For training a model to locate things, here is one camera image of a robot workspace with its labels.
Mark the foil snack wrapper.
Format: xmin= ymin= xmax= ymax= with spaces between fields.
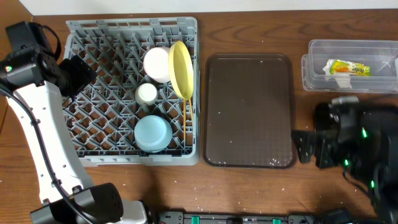
xmin=323 ymin=59 xmax=371 ymax=88

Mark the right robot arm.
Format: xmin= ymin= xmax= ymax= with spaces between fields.
xmin=291 ymin=96 xmax=397 ymax=223

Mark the black waste bin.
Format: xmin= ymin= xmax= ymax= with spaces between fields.
xmin=313 ymin=104 xmax=398 ymax=165

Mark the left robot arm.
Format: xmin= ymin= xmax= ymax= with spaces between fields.
xmin=1 ymin=21 xmax=150 ymax=224

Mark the yellow plate with crumbs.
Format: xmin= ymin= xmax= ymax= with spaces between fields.
xmin=169 ymin=40 xmax=194 ymax=100

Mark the clear plastic waste bin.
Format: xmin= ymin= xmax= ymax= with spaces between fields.
xmin=302 ymin=39 xmax=397 ymax=93

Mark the dark brown serving tray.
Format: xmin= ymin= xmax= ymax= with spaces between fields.
xmin=203 ymin=54 xmax=297 ymax=169

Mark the pink plate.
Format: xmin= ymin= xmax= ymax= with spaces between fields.
xmin=143 ymin=47 xmax=170 ymax=83

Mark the light blue bowl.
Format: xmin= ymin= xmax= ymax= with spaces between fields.
xmin=134 ymin=115 xmax=173 ymax=153

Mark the grey plastic dish rack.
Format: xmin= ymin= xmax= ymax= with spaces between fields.
xmin=63 ymin=17 xmax=200 ymax=166

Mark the wooden chopstick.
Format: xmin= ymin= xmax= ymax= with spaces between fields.
xmin=188 ymin=98 xmax=194 ymax=125
xmin=183 ymin=100 xmax=187 ymax=141

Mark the cream white cup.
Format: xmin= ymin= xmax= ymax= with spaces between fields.
xmin=135 ymin=83 xmax=158 ymax=106

